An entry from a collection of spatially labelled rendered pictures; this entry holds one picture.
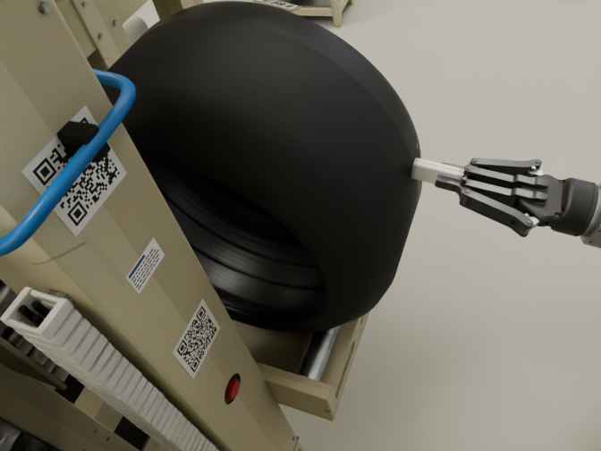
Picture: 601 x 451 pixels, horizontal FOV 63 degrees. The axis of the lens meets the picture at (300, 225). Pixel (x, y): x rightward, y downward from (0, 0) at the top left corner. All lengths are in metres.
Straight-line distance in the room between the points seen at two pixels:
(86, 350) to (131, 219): 0.13
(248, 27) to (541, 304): 1.66
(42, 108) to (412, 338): 1.71
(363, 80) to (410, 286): 1.47
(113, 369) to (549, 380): 1.63
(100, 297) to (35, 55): 0.21
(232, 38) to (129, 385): 0.43
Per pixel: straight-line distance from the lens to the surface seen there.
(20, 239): 0.39
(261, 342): 1.09
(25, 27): 0.40
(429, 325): 1.99
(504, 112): 2.85
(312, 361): 0.92
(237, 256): 1.08
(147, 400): 0.61
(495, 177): 0.74
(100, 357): 0.52
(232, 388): 0.77
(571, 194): 0.72
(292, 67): 0.64
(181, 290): 0.58
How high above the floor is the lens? 1.75
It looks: 49 degrees down
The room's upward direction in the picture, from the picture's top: 15 degrees counter-clockwise
